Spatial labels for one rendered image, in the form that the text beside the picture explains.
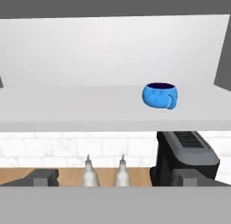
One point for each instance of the blue mug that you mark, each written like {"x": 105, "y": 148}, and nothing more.
{"x": 159, "y": 95}

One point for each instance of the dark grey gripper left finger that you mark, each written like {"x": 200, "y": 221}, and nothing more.
{"x": 42, "y": 177}

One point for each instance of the grey bottle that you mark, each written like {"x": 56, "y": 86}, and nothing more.
{"x": 122, "y": 173}
{"x": 90, "y": 173}

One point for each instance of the black toaster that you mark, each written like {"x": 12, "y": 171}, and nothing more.
{"x": 183, "y": 152}

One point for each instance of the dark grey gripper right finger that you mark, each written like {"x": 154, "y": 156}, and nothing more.
{"x": 190, "y": 177}

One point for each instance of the grey cabinet door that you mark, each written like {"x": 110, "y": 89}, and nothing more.
{"x": 224, "y": 53}

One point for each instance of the white open cabinet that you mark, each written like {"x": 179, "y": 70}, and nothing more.
{"x": 111, "y": 74}

